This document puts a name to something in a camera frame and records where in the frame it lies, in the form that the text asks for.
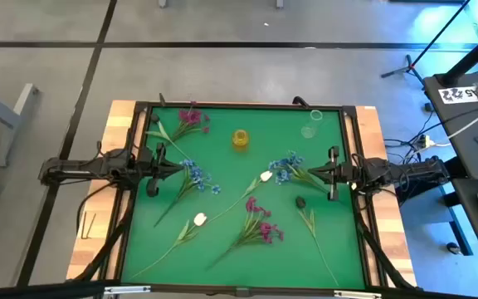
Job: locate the black tripod stand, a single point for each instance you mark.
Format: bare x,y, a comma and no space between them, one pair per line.
438,37

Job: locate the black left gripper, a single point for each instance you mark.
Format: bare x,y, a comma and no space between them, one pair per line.
156,168

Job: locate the black hex key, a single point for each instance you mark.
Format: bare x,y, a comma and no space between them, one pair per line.
91,224
84,226

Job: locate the clear glass vase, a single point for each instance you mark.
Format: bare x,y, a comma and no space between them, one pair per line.
310,129

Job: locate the blue flower bunch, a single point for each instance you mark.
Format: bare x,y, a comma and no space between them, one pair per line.
195,172
282,174

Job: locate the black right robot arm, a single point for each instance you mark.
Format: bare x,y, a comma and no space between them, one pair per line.
409,170

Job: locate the grey table leg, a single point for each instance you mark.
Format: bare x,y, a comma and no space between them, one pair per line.
15,124

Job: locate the yellow glass vase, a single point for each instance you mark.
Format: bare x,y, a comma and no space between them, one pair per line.
241,139

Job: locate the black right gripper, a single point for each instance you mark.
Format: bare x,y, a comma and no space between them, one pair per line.
342,172

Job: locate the white power strip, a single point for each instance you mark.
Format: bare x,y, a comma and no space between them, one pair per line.
425,143

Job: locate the white printed label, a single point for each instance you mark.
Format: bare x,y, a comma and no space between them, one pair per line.
459,94

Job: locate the black office desk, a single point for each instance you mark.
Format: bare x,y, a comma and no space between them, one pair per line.
463,158

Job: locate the black horizontal frame bar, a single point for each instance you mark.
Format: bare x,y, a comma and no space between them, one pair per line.
35,290

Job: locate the black diagonal frame strut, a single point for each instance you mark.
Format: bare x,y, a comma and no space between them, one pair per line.
106,249
382,257

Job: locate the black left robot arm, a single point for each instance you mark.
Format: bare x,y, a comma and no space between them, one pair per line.
77,166

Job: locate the black table frame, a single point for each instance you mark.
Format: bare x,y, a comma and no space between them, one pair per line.
247,104

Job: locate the pale pink tulip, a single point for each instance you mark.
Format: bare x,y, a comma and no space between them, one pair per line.
200,219
266,176

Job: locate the green table mat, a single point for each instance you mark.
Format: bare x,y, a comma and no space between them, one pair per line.
289,266

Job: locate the black caster wheel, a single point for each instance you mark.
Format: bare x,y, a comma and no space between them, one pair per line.
454,248

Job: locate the silver bracket plate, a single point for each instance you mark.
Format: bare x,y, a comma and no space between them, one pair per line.
127,290
357,294

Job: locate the black desk pole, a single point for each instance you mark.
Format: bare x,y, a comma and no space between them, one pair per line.
475,54

